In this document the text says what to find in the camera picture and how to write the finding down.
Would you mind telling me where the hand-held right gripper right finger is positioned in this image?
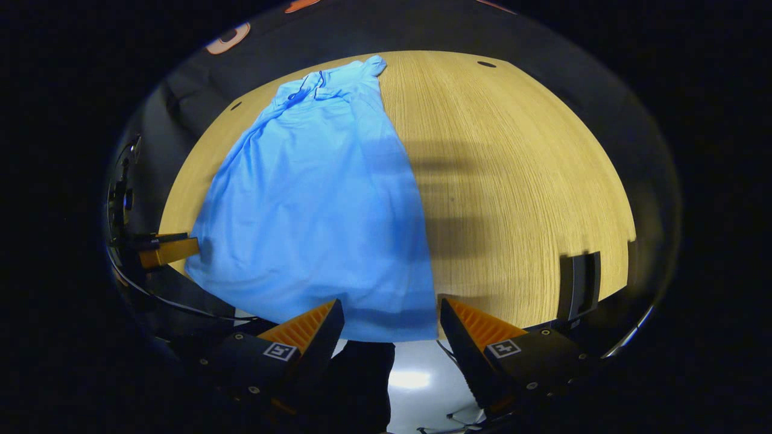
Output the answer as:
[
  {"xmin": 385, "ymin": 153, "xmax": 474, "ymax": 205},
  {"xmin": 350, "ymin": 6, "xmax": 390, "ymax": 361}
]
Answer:
[{"xmin": 439, "ymin": 297, "xmax": 598, "ymax": 420}]

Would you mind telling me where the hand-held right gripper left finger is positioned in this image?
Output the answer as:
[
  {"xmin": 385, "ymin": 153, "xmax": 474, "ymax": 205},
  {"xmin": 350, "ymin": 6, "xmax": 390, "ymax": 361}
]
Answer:
[{"xmin": 199, "ymin": 298, "xmax": 346, "ymax": 423}]

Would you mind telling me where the light blue T-shirt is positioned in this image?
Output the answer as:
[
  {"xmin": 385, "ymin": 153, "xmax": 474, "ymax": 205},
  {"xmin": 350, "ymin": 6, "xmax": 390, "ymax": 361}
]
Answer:
[{"xmin": 184, "ymin": 55, "xmax": 439, "ymax": 343}]

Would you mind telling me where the dark upright panel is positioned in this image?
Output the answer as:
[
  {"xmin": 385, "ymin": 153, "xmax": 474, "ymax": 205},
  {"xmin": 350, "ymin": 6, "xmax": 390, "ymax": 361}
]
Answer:
[{"xmin": 558, "ymin": 251, "xmax": 602, "ymax": 321}]

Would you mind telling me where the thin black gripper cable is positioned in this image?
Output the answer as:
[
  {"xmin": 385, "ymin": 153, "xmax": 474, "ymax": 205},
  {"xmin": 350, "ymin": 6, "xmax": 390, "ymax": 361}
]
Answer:
[{"xmin": 112, "ymin": 265, "xmax": 257, "ymax": 321}]

